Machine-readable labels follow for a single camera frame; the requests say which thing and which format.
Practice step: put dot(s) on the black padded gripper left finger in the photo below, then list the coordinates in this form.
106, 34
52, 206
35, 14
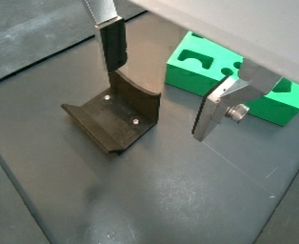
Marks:
110, 30

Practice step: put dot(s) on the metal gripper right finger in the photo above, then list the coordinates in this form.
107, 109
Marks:
227, 98

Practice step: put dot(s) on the green shape-sorting board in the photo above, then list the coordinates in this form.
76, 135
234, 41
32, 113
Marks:
200, 63

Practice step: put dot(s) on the black curved stand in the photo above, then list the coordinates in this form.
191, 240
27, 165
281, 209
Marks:
119, 115

